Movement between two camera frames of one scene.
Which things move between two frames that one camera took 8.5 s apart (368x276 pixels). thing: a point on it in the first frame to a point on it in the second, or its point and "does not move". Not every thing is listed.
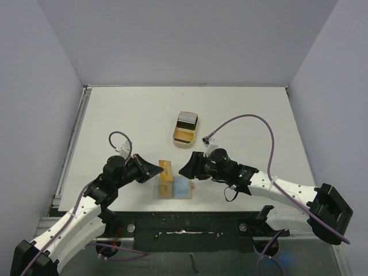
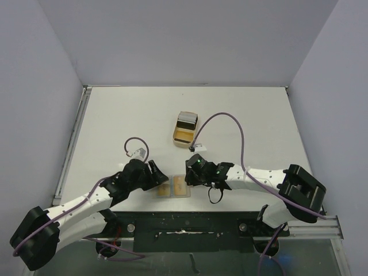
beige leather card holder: x=173 y=187 does not move
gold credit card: x=166 y=175 to x=180 y=187
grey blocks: x=187 y=120 does not move
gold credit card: x=166 y=188 does not move
